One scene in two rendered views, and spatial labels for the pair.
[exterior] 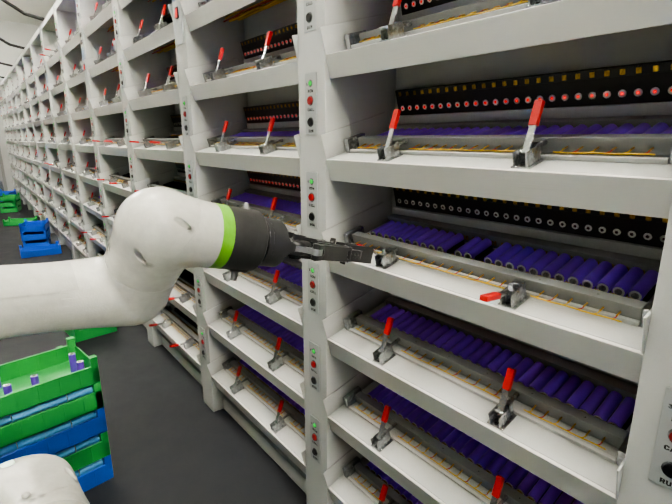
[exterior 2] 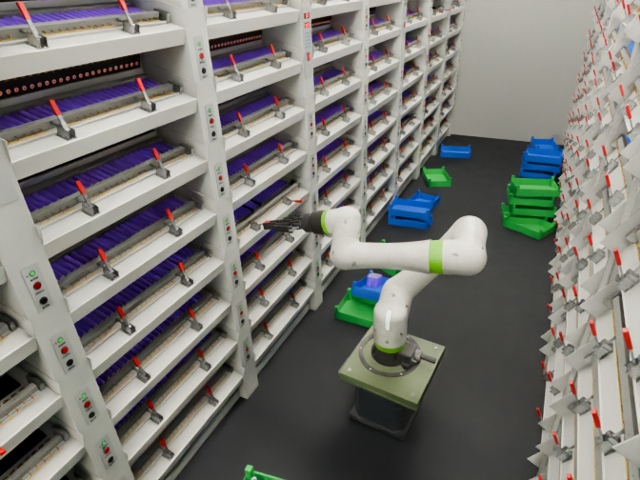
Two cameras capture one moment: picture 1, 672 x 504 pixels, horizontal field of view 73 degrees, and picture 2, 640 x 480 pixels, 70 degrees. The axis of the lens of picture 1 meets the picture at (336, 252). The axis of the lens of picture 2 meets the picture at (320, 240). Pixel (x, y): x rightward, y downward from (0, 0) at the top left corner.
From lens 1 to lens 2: 2.14 m
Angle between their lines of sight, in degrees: 103
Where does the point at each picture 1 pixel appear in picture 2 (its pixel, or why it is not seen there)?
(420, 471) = (276, 291)
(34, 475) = (387, 301)
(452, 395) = (280, 250)
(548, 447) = (298, 233)
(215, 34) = not seen: outside the picture
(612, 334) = (302, 192)
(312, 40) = (215, 146)
